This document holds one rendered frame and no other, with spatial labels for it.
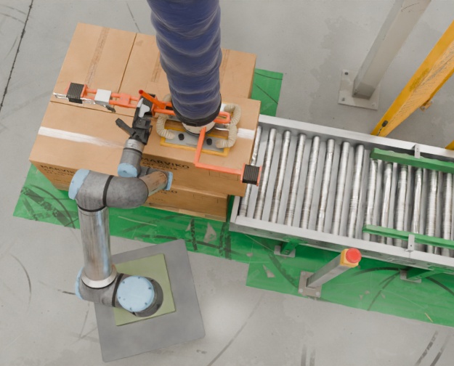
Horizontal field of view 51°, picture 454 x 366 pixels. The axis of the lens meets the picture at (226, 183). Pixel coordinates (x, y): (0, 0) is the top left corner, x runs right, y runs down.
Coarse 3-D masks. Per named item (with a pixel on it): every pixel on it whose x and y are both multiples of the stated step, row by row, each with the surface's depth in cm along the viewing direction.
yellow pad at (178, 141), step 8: (168, 128) 234; (176, 136) 232; (184, 136) 232; (208, 136) 233; (216, 136) 232; (160, 144) 231; (168, 144) 231; (176, 144) 231; (184, 144) 231; (208, 144) 229; (208, 152) 230; (216, 152) 230; (224, 152) 230
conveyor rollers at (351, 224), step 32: (320, 192) 276; (352, 192) 276; (384, 192) 276; (416, 192) 276; (448, 192) 276; (288, 224) 268; (320, 224) 268; (352, 224) 268; (384, 224) 269; (416, 224) 269; (448, 224) 270; (448, 256) 264
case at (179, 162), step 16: (160, 96) 242; (224, 96) 242; (256, 112) 239; (176, 128) 236; (240, 128) 236; (256, 128) 254; (240, 144) 233; (144, 160) 242; (160, 160) 237; (176, 160) 232; (192, 160) 230; (208, 160) 230; (224, 160) 230; (240, 160) 230; (176, 176) 256; (192, 176) 250; (208, 176) 245; (224, 176) 240; (240, 176) 236; (224, 192) 265; (240, 192) 259
